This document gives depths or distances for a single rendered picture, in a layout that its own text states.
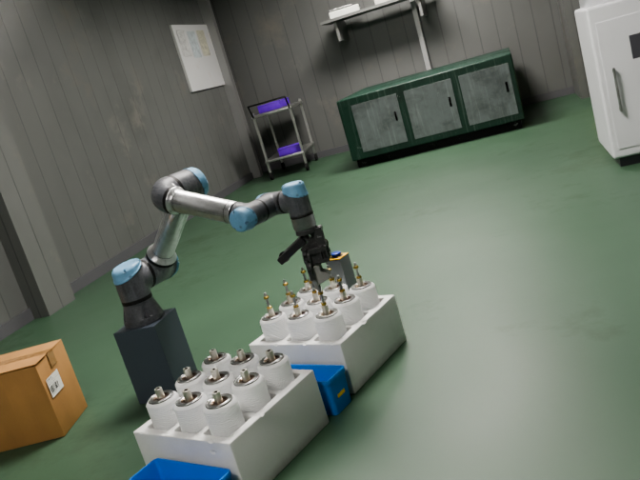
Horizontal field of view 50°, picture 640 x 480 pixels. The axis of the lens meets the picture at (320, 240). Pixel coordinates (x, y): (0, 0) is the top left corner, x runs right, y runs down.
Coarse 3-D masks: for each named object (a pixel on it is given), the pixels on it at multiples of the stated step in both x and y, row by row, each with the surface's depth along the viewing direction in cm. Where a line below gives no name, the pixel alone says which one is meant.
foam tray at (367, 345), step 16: (384, 304) 243; (368, 320) 234; (384, 320) 242; (400, 320) 251; (288, 336) 239; (352, 336) 225; (368, 336) 233; (384, 336) 241; (400, 336) 250; (256, 352) 241; (288, 352) 233; (304, 352) 229; (320, 352) 225; (336, 352) 221; (352, 352) 224; (368, 352) 232; (384, 352) 240; (352, 368) 223; (368, 368) 231; (352, 384) 223
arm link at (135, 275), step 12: (120, 264) 263; (132, 264) 257; (144, 264) 262; (120, 276) 255; (132, 276) 255; (144, 276) 259; (120, 288) 256; (132, 288) 256; (144, 288) 258; (132, 300) 257
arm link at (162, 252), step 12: (192, 168) 246; (180, 180) 238; (192, 180) 241; (204, 180) 245; (204, 192) 247; (168, 216) 251; (180, 216) 250; (168, 228) 253; (180, 228) 254; (156, 240) 259; (168, 240) 257; (156, 252) 261; (168, 252) 261; (156, 264) 262; (168, 264) 264; (156, 276) 264; (168, 276) 270
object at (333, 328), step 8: (320, 320) 225; (328, 320) 224; (336, 320) 224; (320, 328) 225; (328, 328) 224; (336, 328) 225; (344, 328) 227; (320, 336) 227; (328, 336) 225; (336, 336) 225
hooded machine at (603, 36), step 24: (600, 0) 386; (624, 0) 378; (576, 24) 442; (600, 24) 383; (624, 24) 381; (600, 48) 387; (624, 48) 384; (600, 72) 391; (624, 72) 388; (600, 96) 400; (624, 96) 391; (600, 120) 425; (624, 120) 395; (624, 144) 399
